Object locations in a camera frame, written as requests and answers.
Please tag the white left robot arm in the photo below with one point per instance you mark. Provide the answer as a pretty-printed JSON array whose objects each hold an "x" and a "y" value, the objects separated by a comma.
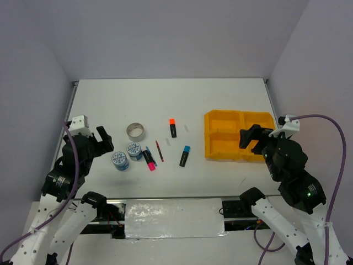
[{"x": 48, "y": 238}]

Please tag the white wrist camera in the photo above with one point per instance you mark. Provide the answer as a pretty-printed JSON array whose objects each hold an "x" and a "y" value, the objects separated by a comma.
[
  {"x": 288, "y": 126},
  {"x": 79, "y": 126}
]

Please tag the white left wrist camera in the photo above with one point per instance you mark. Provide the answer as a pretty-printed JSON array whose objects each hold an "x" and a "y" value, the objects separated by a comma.
[{"x": 79, "y": 126}]

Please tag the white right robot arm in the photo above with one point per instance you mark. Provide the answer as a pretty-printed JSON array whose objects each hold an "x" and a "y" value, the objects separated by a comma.
[{"x": 318, "y": 243}]

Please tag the silver tape roll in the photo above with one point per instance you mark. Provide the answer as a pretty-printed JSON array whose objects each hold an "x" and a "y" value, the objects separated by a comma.
[{"x": 135, "y": 132}]

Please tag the orange cap highlighter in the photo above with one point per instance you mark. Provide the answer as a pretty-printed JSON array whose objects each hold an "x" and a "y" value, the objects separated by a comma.
[{"x": 172, "y": 128}]

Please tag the pink cap highlighter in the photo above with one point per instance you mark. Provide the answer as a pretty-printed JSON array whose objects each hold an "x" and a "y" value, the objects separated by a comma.
[{"x": 149, "y": 160}]

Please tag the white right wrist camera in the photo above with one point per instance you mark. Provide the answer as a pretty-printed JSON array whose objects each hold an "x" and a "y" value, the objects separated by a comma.
[{"x": 288, "y": 126}]

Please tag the yellow compartment tray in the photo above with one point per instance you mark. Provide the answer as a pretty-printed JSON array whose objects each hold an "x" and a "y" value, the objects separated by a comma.
[{"x": 222, "y": 134}]

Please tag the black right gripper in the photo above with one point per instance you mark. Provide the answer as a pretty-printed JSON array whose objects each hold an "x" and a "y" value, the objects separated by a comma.
[{"x": 255, "y": 131}]

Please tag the blue pen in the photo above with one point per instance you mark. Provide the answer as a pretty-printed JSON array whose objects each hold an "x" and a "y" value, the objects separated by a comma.
[{"x": 147, "y": 148}]

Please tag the blue cap highlighter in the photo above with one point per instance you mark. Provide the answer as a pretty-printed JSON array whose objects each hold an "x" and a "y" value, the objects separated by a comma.
[{"x": 184, "y": 156}]

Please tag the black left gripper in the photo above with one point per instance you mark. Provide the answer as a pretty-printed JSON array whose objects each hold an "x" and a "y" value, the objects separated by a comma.
[{"x": 102, "y": 147}]

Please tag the red pen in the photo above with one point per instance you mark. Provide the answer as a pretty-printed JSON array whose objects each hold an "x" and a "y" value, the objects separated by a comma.
[{"x": 159, "y": 151}]

